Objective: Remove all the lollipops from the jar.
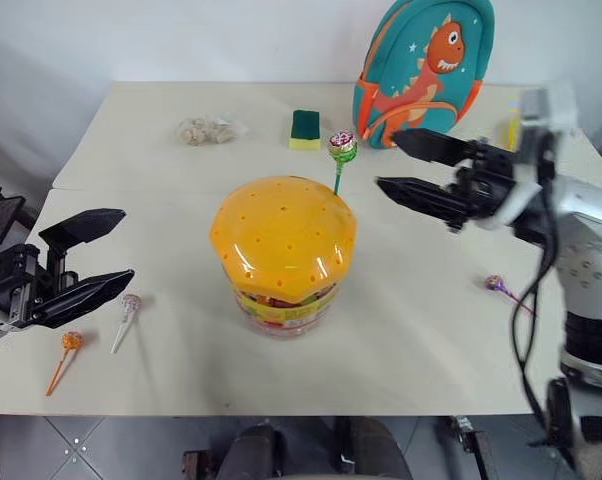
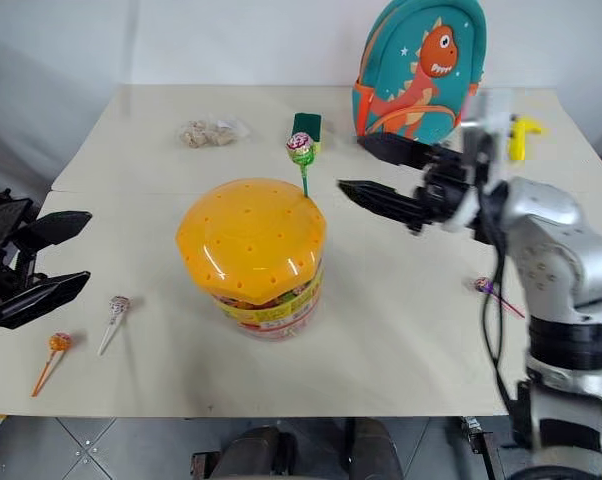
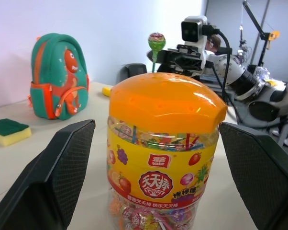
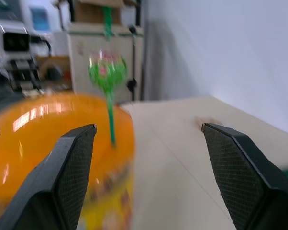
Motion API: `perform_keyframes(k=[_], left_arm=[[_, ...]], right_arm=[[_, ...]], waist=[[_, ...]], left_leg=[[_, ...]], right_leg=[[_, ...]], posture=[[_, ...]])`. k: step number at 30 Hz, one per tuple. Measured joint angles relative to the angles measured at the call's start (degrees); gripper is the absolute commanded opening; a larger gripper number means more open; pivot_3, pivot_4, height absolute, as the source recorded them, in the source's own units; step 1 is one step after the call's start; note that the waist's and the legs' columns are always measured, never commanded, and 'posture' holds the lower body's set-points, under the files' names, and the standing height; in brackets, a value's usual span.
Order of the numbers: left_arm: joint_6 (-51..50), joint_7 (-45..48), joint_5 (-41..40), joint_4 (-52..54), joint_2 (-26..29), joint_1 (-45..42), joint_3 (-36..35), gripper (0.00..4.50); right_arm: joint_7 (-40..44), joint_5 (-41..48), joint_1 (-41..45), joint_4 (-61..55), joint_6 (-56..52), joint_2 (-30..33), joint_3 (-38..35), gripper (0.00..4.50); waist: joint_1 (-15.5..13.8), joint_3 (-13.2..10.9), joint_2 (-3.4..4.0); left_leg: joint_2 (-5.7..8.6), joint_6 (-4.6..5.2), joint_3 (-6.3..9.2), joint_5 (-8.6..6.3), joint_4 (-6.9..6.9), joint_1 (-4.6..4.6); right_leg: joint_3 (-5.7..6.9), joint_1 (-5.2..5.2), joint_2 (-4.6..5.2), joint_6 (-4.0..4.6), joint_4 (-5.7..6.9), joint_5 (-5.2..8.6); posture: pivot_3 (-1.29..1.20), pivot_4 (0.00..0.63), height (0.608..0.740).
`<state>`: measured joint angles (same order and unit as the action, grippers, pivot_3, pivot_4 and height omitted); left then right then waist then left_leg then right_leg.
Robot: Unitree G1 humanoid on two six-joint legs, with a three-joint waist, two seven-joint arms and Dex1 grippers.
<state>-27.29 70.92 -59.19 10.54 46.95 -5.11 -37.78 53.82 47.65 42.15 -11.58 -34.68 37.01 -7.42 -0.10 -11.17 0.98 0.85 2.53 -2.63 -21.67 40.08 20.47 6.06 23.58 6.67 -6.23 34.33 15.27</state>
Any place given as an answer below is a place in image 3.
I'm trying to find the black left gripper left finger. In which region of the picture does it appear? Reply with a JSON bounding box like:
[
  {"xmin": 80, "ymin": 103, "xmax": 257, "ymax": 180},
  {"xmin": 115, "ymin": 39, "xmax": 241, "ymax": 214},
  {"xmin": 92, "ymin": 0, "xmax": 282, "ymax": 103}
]
[{"xmin": 0, "ymin": 119, "xmax": 96, "ymax": 230}]

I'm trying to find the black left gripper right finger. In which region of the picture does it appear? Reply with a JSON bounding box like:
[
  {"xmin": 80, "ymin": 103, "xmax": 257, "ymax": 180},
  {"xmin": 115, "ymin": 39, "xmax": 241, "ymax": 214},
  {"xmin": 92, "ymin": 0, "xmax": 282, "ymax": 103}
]
[{"xmin": 219, "ymin": 121, "xmax": 288, "ymax": 230}]

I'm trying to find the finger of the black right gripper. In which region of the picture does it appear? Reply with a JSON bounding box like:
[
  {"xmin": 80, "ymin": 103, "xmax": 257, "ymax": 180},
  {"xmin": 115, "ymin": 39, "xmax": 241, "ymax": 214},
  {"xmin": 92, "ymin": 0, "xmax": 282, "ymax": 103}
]
[{"xmin": 146, "ymin": 49, "xmax": 171, "ymax": 65}]

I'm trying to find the green lollipop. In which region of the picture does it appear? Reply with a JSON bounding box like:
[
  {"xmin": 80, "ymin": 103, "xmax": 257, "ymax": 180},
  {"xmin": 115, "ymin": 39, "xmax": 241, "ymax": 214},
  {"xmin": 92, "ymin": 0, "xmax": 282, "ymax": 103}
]
[{"xmin": 147, "ymin": 32, "xmax": 166, "ymax": 73}]

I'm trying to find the orange plastic jar lid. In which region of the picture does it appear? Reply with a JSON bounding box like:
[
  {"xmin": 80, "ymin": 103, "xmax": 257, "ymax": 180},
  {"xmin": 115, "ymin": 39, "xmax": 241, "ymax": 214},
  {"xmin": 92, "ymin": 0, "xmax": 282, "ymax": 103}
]
[{"xmin": 109, "ymin": 72, "xmax": 228, "ymax": 134}]

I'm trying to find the clear plastic lollipop jar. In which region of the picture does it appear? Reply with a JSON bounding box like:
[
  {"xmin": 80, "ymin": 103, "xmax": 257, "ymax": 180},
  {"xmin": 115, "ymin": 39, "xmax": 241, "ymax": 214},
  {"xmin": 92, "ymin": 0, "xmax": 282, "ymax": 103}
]
[{"xmin": 106, "ymin": 115, "xmax": 220, "ymax": 230}]

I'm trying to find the person with dark hair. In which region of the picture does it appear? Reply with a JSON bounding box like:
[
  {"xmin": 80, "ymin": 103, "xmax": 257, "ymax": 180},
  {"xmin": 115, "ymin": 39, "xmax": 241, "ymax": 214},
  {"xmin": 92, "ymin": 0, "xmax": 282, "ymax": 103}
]
[{"xmin": 205, "ymin": 34, "xmax": 222, "ymax": 52}]

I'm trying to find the black chair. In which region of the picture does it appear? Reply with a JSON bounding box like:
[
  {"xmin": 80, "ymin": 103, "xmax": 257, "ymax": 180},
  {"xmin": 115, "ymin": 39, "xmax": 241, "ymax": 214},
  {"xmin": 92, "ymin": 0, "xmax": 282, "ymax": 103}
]
[{"xmin": 116, "ymin": 63, "xmax": 148, "ymax": 86}]

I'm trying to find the yellow green sponge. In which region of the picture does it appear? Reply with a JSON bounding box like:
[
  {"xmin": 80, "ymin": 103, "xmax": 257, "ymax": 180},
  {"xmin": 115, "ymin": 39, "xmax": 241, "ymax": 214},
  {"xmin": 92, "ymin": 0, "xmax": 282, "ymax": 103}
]
[{"xmin": 0, "ymin": 118, "xmax": 32, "ymax": 147}]

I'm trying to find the orange wrapped lollipop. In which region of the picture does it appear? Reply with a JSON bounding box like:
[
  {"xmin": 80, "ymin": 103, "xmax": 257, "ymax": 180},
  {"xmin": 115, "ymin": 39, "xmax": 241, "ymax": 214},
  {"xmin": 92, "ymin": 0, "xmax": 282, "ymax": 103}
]
[{"xmin": 108, "ymin": 197, "xmax": 122, "ymax": 216}]

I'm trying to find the black stand with orange clamp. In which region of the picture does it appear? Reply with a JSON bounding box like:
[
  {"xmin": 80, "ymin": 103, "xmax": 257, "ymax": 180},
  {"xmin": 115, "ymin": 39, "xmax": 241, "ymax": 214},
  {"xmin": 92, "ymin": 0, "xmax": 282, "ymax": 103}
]
[{"xmin": 242, "ymin": 0, "xmax": 281, "ymax": 68}]

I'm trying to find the pink wrapped lollipop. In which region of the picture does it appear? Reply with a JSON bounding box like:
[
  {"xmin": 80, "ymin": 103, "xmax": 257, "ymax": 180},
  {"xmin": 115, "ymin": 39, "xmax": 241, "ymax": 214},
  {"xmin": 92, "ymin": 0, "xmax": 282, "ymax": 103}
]
[{"xmin": 122, "ymin": 207, "xmax": 144, "ymax": 230}]

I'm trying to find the green dinosaur backpack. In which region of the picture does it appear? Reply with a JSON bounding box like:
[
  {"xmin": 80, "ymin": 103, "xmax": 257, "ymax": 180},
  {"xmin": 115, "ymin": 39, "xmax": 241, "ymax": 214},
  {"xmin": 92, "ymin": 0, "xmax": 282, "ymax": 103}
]
[{"xmin": 28, "ymin": 33, "xmax": 91, "ymax": 120}]

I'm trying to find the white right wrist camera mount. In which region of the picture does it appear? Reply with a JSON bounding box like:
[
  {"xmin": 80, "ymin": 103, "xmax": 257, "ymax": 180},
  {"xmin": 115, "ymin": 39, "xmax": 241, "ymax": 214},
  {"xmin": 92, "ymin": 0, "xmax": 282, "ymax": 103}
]
[{"xmin": 181, "ymin": 15, "xmax": 208, "ymax": 58}]

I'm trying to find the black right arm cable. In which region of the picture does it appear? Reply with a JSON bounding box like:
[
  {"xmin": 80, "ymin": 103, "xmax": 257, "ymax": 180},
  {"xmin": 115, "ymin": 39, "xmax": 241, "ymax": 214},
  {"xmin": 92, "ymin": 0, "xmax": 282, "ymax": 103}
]
[{"xmin": 202, "ymin": 24, "xmax": 232, "ymax": 101}]

